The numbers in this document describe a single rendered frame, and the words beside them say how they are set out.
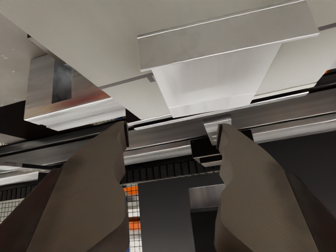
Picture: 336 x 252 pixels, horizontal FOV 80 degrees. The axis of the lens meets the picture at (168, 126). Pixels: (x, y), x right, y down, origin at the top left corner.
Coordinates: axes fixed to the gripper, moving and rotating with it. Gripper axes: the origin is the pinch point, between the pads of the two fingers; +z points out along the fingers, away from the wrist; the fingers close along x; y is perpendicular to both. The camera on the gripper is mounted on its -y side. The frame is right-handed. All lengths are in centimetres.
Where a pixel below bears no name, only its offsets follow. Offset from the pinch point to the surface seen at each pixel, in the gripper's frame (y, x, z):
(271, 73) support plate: -1.5, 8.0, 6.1
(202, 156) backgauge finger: 19.4, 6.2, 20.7
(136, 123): 6.0, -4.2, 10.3
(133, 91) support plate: -0.1, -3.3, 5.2
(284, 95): 2.1, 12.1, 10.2
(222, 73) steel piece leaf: -1.8, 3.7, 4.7
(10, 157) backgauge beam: 33, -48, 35
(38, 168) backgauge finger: 22.7, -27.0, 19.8
